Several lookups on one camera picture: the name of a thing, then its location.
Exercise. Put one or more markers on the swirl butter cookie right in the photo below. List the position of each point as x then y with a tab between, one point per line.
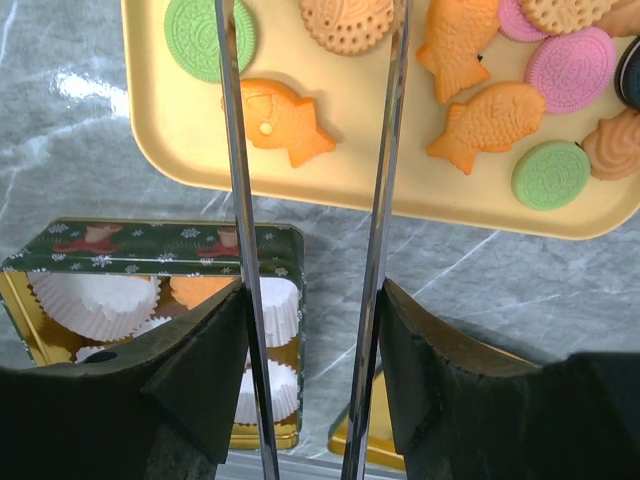
613	147

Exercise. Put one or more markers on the green sandwich cookie right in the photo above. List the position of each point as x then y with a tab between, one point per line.
550	175

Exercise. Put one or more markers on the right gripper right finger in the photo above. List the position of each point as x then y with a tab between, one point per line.
461	409

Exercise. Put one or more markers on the orange fish cookie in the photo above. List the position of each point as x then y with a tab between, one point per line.
492	121
276	117
456	31

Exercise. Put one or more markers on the white paper cup right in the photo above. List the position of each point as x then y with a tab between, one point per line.
284	394

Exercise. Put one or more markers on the green sandwich cookie left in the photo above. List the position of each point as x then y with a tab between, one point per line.
190	30

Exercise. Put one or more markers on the green christmas cookie tin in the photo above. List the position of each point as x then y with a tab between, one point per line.
144	248

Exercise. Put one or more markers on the gold tin lid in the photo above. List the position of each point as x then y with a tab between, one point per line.
380	448

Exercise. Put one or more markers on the black sandwich cookie lower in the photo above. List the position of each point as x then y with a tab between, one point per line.
626	82

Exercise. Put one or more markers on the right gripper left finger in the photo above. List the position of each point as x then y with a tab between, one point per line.
162	405

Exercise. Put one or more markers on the pink sandwich cookie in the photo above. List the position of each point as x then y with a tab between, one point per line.
572	70
514	24

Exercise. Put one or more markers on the round biscuit cookie lower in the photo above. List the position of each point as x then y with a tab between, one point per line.
348	27

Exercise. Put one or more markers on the round biscuit cookie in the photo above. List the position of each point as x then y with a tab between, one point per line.
348	27
556	17

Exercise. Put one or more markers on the orange leaf cookie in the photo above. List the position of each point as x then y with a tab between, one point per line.
192	291

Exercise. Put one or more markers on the round biscuit cookie top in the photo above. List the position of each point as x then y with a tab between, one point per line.
556	17

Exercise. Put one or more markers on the orange fish cookie front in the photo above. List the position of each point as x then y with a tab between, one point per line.
276	117

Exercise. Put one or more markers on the green sandwich cookie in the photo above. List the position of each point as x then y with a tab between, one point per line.
550	175
190	30

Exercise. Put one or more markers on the white paper cup back-right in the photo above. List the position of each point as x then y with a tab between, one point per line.
280	303

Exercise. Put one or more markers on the white paper cup back-left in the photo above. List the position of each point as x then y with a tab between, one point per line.
97	306

